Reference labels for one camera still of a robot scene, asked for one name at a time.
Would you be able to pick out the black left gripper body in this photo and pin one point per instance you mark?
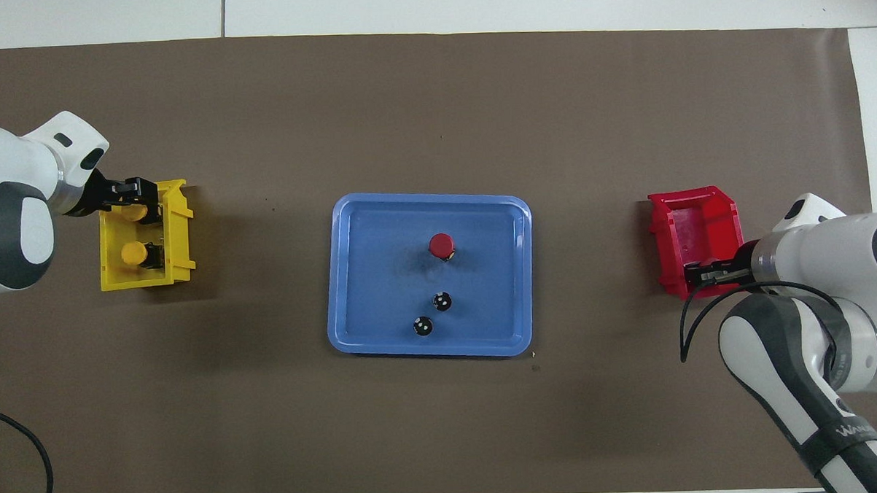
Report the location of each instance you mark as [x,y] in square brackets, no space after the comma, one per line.
[90,194]

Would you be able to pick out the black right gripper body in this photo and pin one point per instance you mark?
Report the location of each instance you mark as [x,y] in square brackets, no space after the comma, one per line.
[747,263]

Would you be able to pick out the yellow push button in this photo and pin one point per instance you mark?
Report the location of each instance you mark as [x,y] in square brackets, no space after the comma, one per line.
[134,212]
[133,253]

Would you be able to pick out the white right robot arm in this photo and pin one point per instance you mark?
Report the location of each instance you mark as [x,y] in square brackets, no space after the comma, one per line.
[847,239]

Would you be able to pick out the blue plastic tray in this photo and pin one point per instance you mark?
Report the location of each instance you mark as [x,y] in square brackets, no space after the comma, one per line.
[381,278]

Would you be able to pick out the red plastic bin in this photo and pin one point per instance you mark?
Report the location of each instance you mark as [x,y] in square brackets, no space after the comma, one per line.
[700,215]

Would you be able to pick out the yellow plastic bin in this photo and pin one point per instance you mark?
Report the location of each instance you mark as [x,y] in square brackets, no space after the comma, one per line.
[179,234]

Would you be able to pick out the brown paper mat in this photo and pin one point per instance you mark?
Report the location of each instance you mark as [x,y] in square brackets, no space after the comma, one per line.
[270,427]

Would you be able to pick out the small black cylinder knob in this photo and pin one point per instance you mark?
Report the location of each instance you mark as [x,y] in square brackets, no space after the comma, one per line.
[442,301]
[422,326]

